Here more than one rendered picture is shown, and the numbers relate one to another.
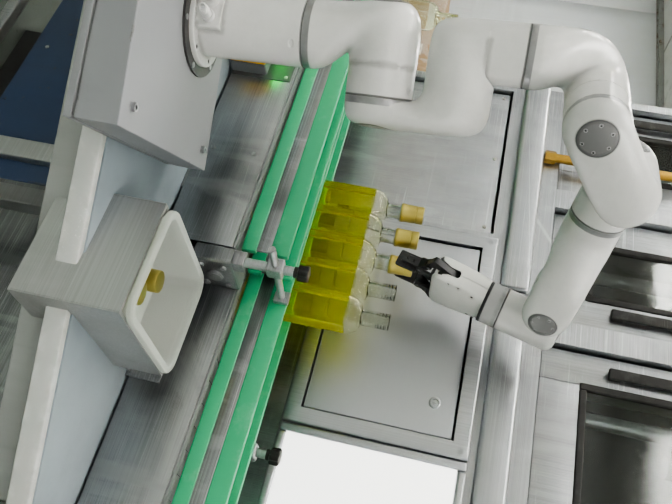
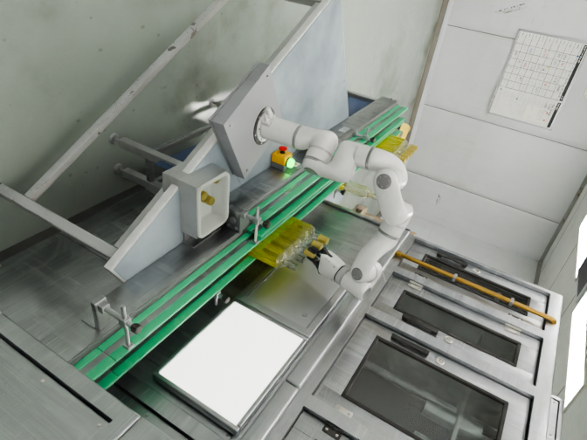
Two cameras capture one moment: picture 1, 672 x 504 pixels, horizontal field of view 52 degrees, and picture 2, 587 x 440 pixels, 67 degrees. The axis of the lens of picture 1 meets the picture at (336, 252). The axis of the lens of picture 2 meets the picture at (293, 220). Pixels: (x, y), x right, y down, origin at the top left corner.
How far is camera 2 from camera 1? 86 cm
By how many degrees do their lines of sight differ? 26
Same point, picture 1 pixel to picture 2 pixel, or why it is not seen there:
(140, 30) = (242, 106)
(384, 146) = (326, 230)
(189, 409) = (200, 258)
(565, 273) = (369, 249)
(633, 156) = (396, 191)
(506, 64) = (361, 155)
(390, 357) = (293, 293)
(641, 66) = not seen: hidden behind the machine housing
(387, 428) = (279, 314)
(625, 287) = (414, 310)
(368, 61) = (314, 145)
